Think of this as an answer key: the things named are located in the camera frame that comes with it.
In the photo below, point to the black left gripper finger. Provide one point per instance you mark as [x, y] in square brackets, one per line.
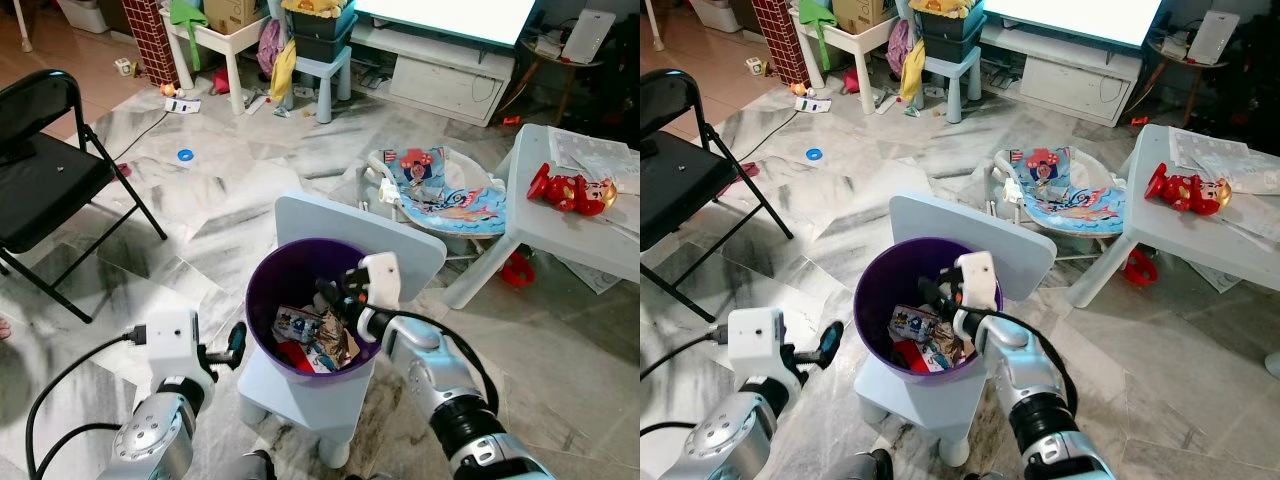
[836, 333]
[230, 352]
[240, 335]
[824, 352]

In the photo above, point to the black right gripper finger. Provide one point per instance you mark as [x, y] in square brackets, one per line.
[328, 287]
[938, 303]
[336, 303]
[930, 285]

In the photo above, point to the shiny snack wrapper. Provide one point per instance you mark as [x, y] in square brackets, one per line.
[948, 345]
[340, 345]

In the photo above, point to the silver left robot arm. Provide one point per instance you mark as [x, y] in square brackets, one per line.
[150, 440]
[730, 440]

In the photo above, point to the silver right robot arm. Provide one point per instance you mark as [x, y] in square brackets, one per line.
[450, 400]
[1030, 400]

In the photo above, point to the purple rubbish bin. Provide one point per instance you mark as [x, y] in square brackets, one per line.
[885, 280]
[275, 280]

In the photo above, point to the blue printed snack packet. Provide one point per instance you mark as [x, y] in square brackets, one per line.
[910, 325]
[298, 325]

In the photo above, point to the red wrapper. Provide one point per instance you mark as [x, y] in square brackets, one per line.
[908, 357]
[295, 357]

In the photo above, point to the pale blue child chair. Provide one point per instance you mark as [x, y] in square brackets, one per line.
[940, 220]
[330, 220]

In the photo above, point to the colourful baby bouncer seat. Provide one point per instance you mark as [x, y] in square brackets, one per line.
[450, 205]
[1070, 205]

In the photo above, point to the red plastic floor item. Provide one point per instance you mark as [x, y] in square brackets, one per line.
[1140, 268]
[516, 270]

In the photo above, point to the small white plastic table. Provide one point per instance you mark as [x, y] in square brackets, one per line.
[1165, 235]
[545, 235]

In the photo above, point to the yellow cloth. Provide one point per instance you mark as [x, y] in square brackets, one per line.
[912, 70]
[283, 70]

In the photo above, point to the white power strip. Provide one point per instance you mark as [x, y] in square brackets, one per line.
[182, 104]
[812, 104]

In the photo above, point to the pale blue plastic stool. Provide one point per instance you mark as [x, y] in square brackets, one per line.
[325, 68]
[952, 68]

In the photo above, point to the black folding chair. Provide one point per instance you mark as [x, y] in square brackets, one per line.
[45, 175]
[675, 175]

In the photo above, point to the white television cabinet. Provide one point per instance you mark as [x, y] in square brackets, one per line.
[1065, 80]
[440, 80]

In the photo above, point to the red toy figure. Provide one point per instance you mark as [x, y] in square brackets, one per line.
[1178, 188]
[560, 188]

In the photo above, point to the pink bag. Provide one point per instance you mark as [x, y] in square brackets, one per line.
[270, 48]
[899, 48]

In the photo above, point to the black stacked storage boxes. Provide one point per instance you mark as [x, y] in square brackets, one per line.
[320, 35]
[950, 35]

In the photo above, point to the white side table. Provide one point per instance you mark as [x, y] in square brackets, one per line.
[855, 40]
[225, 40]

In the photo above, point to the white paper sheets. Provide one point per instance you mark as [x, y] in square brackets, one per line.
[1220, 155]
[595, 155]

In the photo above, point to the brown cardboard box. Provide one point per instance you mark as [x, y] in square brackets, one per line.
[232, 15]
[860, 15]

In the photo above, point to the red brick pattern box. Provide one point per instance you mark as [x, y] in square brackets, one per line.
[778, 40]
[150, 40]

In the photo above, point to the green cloth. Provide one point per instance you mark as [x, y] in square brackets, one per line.
[814, 18]
[185, 18]

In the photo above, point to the bright television screen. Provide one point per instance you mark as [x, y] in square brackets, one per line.
[1075, 15]
[450, 15]

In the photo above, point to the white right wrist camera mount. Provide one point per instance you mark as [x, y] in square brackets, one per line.
[382, 280]
[980, 280]

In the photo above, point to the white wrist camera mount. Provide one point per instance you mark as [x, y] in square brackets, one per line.
[980, 280]
[175, 345]
[382, 280]
[760, 345]

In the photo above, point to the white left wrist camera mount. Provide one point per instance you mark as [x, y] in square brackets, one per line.
[175, 345]
[760, 345]

